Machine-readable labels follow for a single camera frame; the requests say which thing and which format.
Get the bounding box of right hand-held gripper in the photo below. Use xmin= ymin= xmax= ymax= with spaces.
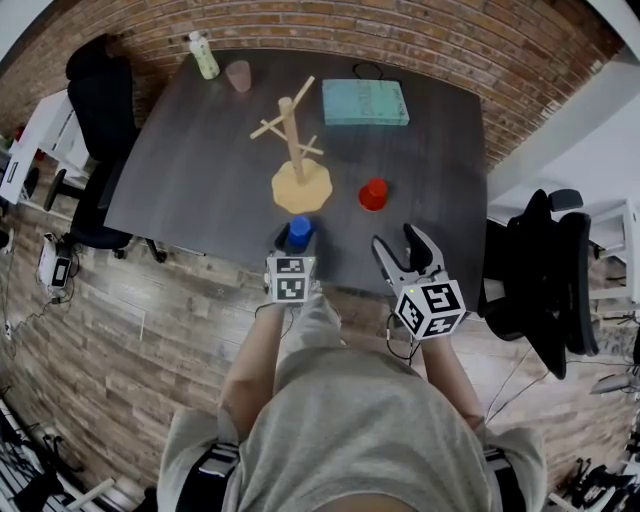
xmin=370 ymin=222 xmax=468 ymax=342

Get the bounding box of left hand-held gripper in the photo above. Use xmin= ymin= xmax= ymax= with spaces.
xmin=263 ymin=222 xmax=322 ymax=305

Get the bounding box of blue plastic cup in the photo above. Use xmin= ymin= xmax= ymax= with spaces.
xmin=287 ymin=215 xmax=316 ymax=249

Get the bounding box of wooden mug tree stand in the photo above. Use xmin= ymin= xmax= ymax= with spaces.
xmin=249 ymin=75 xmax=334 ymax=214

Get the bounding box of red plastic cup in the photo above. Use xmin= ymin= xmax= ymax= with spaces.
xmin=357 ymin=178 xmax=390 ymax=213

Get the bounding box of pink translucent cup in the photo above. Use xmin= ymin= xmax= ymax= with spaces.
xmin=224 ymin=60 xmax=252 ymax=93

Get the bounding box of person's right forearm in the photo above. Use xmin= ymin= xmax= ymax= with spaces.
xmin=417 ymin=337 xmax=486 ymax=427

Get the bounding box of person's left forearm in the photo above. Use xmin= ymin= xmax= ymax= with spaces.
xmin=219 ymin=299 xmax=289 ymax=441

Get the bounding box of person's grey trouser leg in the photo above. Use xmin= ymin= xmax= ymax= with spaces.
xmin=277 ymin=292 xmax=346 ymax=371

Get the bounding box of black office chair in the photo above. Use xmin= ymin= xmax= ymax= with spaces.
xmin=43 ymin=34 xmax=169 ymax=264
xmin=477 ymin=188 xmax=600 ymax=381

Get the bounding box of teal rectangular box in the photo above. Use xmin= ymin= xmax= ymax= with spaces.
xmin=321 ymin=78 xmax=410 ymax=127

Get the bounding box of person's grey shirt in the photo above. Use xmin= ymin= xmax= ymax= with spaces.
xmin=157 ymin=347 xmax=547 ymax=512

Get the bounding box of pale green drink bottle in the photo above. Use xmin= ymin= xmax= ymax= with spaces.
xmin=188 ymin=30 xmax=221 ymax=80

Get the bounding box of white side table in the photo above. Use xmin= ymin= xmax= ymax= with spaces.
xmin=0 ymin=89 xmax=96 ymax=206

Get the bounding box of black equipment pile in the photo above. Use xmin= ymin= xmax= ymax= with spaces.
xmin=0 ymin=399 xmax=86 ymax=512

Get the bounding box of black cable loop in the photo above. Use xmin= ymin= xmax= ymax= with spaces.
xmin=352 ymin=63 xmax=401 ymax=82

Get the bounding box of black waist strap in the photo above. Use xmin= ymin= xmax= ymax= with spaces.
xmin=187 ymin=444 xmax=240 ymax=512
xmin=482 ymin=447 xmax=529 ymax=512

